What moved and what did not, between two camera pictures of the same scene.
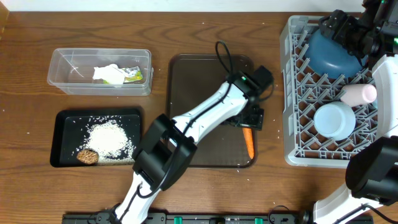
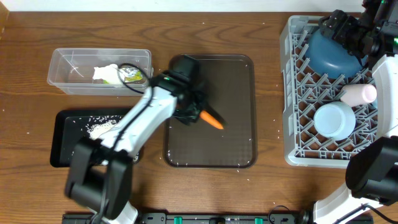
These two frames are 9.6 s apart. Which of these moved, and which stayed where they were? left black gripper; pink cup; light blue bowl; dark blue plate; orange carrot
Moved: left black gripper; orange carrot
Stayed: pink cup; dark blue plate; light blue bowl
